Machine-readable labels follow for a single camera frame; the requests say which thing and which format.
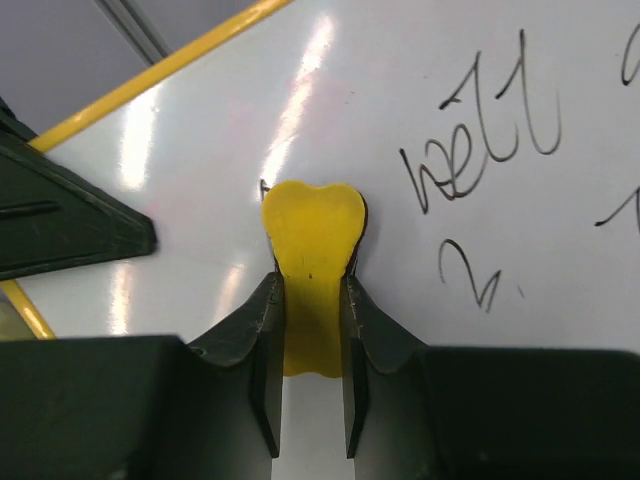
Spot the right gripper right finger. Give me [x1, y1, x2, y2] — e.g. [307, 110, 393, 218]
[339, 275, 639, 479]

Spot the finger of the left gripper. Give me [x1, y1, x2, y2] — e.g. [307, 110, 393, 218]
[1, 103, 156, 280]

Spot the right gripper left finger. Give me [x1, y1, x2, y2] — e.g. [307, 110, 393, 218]
[1, 272, 285, 479]

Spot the yellow whiteboard eraser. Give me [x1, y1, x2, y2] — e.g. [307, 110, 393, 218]
[261, 180, 366, 378]

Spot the yellow framed whiteboard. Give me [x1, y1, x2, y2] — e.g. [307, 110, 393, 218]
[1, 1, 639, 479]

